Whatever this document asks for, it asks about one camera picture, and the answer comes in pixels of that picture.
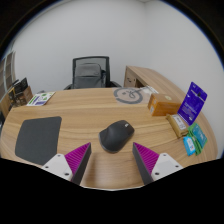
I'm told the brown cardboard carton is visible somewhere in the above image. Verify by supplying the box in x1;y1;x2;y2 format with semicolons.
14;85;34;107

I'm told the black mesh office chair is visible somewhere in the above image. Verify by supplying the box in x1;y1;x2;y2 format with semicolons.
63;55;122;91

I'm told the wooden side desk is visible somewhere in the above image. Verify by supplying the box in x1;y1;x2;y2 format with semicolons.
123;65;184;98

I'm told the small brown labelled box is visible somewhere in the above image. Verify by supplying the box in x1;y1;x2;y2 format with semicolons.
165;113;190;138

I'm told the wooden shelf unit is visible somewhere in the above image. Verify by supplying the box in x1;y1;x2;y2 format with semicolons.
0;49;17;98

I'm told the teal packet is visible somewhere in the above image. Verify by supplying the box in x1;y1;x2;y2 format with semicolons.
187;122;208;156

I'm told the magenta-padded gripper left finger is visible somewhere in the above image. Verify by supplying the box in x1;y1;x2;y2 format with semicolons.
41;142;93;186

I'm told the dark grey mouse pad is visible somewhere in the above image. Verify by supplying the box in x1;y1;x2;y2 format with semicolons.
14;115;63;166

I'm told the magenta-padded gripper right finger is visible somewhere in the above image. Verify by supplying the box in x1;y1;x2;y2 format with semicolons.
132;142;184;186

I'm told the white sticker sheet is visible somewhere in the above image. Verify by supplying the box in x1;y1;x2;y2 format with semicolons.
26;91;56;107

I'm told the dark printed box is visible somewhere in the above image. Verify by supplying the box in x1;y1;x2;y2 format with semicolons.
7;87;17;109

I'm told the grey backpack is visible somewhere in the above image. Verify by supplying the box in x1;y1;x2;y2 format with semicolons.
72;62;108;90

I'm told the purple card package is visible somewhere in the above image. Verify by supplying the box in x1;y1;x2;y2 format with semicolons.
177;81;208;126

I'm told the dark grey computer mouse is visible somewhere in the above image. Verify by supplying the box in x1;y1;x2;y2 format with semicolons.
98;119;136;154

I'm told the narrow black box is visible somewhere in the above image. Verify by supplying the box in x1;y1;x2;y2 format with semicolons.
19;77;29;91

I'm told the blue packet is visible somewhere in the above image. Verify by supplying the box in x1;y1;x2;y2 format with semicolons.
182;135;198;157

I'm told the wide black box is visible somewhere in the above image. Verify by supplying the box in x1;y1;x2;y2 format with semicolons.
12;79;22;95

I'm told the orange-brown cardboard box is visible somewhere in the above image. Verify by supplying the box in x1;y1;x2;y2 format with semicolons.
147;93;182;117

